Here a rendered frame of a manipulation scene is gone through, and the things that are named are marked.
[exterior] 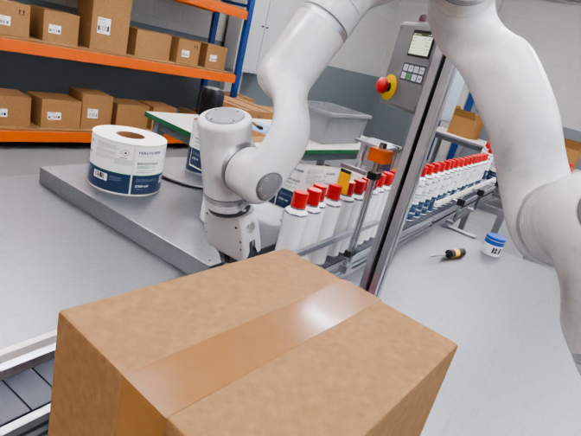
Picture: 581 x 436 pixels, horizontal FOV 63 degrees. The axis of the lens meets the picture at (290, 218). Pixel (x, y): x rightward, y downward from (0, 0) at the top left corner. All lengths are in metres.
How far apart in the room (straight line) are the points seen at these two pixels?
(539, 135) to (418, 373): 0.41
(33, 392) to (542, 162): 0.76
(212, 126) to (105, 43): 4.24
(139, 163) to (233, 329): 0.97
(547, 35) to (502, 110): 8.23
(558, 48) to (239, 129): 8.31
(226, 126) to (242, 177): 0.08
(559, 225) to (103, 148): 1.09
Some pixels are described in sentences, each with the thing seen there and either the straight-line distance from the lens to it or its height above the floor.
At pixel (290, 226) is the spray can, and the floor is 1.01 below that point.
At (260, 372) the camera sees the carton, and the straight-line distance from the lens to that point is 0.40.
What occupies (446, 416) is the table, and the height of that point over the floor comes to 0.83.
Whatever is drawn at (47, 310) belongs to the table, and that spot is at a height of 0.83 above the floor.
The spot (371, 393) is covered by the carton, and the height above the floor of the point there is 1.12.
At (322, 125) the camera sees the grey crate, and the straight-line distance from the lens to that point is 3.26.
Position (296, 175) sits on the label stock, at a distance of 1.36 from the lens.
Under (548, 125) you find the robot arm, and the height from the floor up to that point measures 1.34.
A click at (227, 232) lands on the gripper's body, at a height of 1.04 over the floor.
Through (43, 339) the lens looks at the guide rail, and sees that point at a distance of 0.75.
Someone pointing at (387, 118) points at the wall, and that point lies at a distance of 9.77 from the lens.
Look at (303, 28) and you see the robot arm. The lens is 0.78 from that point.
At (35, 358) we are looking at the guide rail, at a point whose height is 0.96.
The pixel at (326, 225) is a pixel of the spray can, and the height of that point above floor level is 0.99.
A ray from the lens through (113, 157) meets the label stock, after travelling 1.36.
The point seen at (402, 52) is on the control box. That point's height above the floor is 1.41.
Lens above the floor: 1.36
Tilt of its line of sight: 19 degrees down
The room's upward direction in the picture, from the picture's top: 14 degrees clockwise
